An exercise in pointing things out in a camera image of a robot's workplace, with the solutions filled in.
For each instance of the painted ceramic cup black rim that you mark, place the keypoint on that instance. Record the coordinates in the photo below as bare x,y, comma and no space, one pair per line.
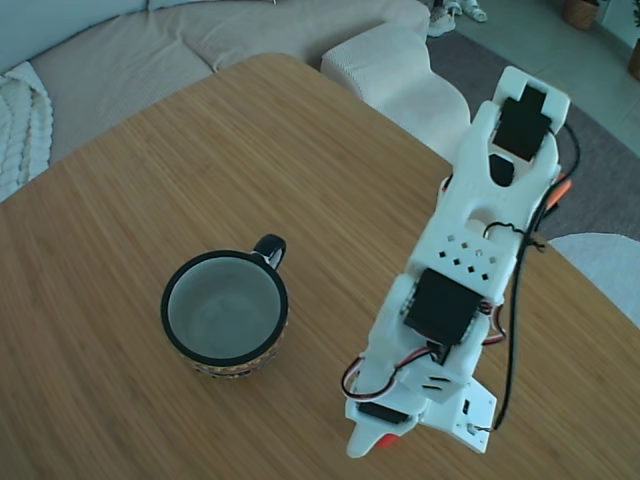
225,310

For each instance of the red bottle cap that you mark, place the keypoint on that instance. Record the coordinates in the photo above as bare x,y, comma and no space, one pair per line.
387,441

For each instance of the brown woven basket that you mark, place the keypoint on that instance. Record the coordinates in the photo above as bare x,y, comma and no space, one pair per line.
580,12

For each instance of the grey rug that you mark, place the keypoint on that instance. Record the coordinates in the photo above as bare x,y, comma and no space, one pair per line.
600,150

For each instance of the white round pouf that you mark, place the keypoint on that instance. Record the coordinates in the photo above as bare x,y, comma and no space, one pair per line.
610,270

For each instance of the beige sofa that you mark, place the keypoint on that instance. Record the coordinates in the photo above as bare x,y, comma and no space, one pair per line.
150,65

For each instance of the cream ribbed ottoman cushion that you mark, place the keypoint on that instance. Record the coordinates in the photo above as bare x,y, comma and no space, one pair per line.
390,65

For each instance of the white shoe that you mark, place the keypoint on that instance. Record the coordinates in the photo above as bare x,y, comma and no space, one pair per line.
440,20
472,10

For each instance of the white knitted blanket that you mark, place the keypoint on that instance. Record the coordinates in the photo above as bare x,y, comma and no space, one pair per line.
22,130

